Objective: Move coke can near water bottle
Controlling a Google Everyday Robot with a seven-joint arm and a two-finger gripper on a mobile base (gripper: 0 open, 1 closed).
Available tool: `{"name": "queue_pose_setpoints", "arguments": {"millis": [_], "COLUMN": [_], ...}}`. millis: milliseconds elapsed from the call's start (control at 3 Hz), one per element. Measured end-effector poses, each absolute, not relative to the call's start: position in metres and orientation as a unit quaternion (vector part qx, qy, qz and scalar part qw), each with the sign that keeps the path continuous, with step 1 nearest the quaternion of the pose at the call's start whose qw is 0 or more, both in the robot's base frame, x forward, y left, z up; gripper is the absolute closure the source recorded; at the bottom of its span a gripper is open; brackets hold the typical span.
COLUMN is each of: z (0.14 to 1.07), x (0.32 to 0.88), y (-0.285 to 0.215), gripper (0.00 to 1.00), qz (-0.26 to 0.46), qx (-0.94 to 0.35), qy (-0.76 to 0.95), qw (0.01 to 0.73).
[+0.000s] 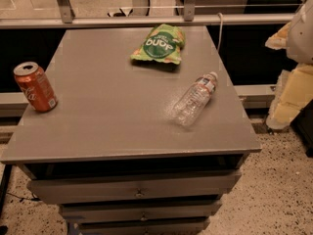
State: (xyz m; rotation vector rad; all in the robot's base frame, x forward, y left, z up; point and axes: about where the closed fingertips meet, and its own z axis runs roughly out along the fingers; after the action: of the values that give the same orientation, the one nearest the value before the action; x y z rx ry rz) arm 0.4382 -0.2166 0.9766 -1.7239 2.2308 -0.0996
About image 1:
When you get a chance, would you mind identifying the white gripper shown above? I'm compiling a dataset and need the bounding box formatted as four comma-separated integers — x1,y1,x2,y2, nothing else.
265,0,313,129

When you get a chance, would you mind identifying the orange coke can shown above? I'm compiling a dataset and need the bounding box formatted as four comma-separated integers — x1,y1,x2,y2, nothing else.
14,62,58,113

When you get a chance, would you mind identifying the clear plastic water bottle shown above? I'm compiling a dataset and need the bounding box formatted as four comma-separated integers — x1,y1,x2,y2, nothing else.
172,71,218,126

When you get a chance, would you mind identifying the green chip bag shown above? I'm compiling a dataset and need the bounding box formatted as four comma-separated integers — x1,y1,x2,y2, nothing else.
130,23,186,65

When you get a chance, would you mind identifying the middle grey drawer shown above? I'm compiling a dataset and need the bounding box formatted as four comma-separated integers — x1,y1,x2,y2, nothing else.
61,199,221,223

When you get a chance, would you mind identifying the grey drawer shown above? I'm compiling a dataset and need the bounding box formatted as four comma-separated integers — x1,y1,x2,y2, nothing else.
61,199,221,223
79,217,209,235
27,170,241,204

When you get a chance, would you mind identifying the grey drawer cabinet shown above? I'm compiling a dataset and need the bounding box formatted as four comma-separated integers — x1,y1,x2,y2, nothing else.
0,25,263,235

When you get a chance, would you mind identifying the grey metal railing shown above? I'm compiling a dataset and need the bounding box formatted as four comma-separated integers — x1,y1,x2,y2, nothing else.
0,0,307,29

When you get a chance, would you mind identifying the bottom grey drawer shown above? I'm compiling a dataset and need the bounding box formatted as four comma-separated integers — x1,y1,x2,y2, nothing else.
79,217,209,235

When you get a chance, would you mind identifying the top grey drawer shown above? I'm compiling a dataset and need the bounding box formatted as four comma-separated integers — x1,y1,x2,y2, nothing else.
27,170,241,204

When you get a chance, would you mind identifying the white cable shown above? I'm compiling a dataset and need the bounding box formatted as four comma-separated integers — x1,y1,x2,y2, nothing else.
216,12,225,52

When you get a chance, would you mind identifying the black cable on floor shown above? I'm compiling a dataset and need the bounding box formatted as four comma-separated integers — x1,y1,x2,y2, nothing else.
5,191,42,203

